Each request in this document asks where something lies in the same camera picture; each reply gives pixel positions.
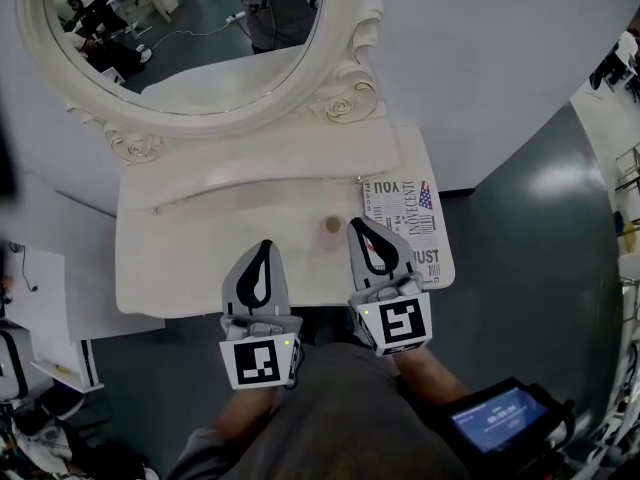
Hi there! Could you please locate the black device with blue screen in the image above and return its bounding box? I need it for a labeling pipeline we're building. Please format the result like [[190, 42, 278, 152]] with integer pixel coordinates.
[[444, 377, 576, 457]]

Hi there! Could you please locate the white black-trimmed machine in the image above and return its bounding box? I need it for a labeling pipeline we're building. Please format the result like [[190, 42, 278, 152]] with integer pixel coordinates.
[[0, 330, 29, 402]]

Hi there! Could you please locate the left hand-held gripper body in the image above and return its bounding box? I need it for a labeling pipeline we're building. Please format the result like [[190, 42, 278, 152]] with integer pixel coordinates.
[[218, 313, 305, 392]]

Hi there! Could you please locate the person's right forearm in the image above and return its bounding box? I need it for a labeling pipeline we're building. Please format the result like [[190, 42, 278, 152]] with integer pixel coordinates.
[[394, 350, 471, 405]]

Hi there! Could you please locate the person's grey shirt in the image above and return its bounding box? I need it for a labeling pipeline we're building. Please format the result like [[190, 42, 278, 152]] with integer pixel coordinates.
[[167, 342, 471, 480]]

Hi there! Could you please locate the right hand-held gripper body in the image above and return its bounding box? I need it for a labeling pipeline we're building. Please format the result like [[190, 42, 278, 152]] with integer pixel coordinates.
[[348, 273, 433, 358]]

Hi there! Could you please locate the white carved dressing table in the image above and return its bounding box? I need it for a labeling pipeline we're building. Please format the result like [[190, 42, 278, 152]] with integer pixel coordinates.
[[113, 117, 456, 319]]

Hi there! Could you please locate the white metal rack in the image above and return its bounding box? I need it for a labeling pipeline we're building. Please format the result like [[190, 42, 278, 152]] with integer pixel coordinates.
[[597, 276, 640, 472]]

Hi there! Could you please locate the white open cabinet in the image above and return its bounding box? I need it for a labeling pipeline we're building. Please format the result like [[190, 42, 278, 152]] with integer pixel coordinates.
[[31, 336, 105, 395]]

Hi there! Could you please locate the person's left forearm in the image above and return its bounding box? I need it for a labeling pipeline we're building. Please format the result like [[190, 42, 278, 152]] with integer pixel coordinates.
[[213, 387, 277, 443]]

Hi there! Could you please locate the yellow chair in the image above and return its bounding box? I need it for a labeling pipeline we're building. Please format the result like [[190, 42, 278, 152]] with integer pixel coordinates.
[[616, 210, 640, 255]]

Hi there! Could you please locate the oval white-framed mirror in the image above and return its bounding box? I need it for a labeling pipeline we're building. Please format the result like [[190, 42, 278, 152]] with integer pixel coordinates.
[[13, 0, 389, 164]]

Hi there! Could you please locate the metal frame chair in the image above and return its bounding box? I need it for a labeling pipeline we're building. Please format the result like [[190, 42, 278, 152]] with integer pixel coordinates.
[[613, 146, 640, 195]]

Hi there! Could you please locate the black cable on white desk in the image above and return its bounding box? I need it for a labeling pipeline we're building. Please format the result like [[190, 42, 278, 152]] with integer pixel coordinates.
[[10, 241, 40, 295]]

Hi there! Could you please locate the black and white printed book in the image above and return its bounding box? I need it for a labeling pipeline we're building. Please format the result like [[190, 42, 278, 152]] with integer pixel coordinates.
[[360, 177, 455, 289]]

